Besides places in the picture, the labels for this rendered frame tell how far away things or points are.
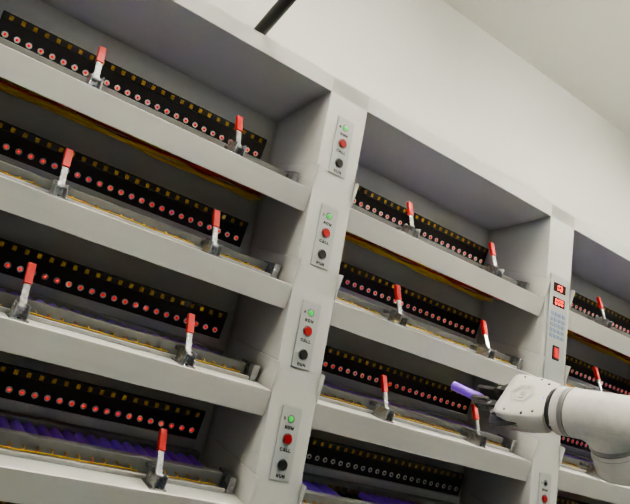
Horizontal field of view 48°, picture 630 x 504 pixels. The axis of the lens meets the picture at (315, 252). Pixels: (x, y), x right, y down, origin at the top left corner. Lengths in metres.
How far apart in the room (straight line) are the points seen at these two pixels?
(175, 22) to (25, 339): 0.62
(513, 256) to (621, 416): 0.75
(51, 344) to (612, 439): 0.87
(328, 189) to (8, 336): 0.63
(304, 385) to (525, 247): 0.81
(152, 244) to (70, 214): 0.13
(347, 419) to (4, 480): 0.59
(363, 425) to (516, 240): 0.75
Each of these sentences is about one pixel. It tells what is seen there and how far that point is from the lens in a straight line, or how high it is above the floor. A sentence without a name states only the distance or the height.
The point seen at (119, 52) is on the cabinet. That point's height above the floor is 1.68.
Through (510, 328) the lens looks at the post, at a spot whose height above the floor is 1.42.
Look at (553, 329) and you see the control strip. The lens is 1.77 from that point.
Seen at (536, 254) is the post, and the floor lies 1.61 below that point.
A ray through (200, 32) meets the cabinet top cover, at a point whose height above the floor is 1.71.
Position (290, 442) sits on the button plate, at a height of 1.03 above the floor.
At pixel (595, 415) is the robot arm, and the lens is 1.24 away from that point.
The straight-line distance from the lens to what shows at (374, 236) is 1.40.
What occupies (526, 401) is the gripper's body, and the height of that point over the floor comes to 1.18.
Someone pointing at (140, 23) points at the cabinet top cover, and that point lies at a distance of 1.39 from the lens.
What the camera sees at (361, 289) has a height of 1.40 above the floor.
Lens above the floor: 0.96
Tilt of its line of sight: 19 degrees up
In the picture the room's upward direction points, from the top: 11 degrees clockwise
